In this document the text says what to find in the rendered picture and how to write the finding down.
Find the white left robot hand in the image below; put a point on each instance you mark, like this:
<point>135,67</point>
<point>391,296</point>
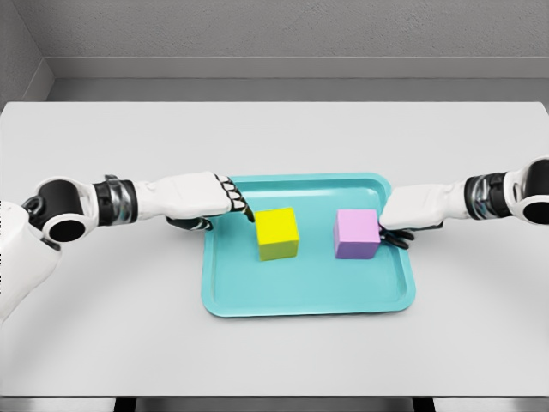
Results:
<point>201,193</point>

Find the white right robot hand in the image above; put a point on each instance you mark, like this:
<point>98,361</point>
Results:
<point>414,206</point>

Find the pink cube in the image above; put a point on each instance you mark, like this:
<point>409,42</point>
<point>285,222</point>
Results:
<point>356,234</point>

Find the yellow cube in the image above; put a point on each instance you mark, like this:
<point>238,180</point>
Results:
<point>277,234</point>

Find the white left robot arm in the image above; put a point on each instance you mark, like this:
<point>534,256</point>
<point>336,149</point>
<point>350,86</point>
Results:
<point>86,206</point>

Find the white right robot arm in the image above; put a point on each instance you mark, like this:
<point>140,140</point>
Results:
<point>493,197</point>

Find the teal rectangular tray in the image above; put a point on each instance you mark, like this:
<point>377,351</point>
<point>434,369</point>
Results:
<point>309,283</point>

